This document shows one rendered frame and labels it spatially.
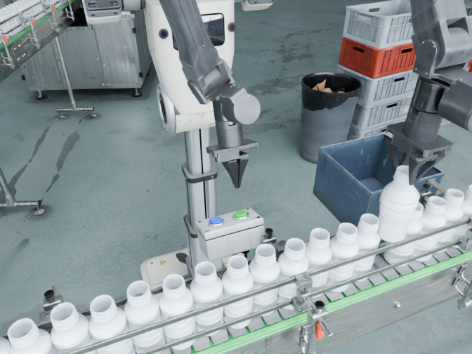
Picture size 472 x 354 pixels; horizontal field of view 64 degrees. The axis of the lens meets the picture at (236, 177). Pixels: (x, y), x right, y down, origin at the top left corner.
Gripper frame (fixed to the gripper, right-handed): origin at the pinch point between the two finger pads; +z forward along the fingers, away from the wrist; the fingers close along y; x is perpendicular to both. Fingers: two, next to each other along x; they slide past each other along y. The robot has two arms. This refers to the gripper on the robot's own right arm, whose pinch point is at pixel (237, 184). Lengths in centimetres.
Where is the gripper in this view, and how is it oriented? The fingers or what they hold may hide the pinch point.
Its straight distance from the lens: 84.7
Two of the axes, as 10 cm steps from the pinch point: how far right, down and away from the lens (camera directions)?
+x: -3.5, -2.2, 9.1
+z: 1.3, 9.5, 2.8
